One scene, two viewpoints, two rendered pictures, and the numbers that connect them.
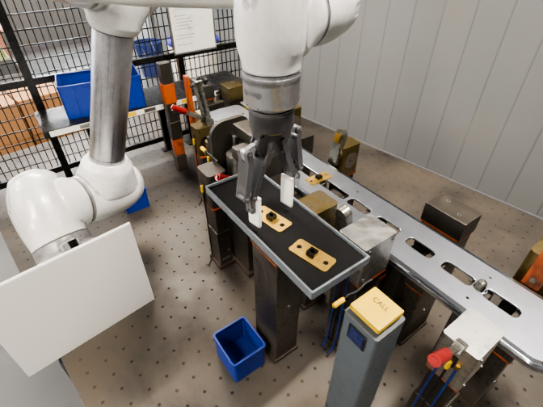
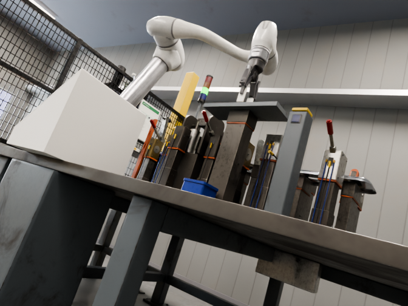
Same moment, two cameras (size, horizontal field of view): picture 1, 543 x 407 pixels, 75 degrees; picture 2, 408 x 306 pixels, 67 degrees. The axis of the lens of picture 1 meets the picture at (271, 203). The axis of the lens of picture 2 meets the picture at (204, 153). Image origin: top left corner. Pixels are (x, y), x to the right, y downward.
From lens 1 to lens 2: 1.26 m
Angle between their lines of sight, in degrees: 53
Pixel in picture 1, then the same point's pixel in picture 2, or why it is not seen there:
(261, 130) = (255, 63)
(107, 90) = (148, 78)
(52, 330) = (80, 133)
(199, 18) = (147, 125)
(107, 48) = (158, 64)
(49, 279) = (108, 101)
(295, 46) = (272, 43)
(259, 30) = (266, 33)
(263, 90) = (261, 49)
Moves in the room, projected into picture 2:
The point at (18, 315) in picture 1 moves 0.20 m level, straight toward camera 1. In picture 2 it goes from (84, 103) to (127, 109)
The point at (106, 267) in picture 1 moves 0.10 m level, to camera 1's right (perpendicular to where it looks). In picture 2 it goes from (124, 127) to (147, 136)
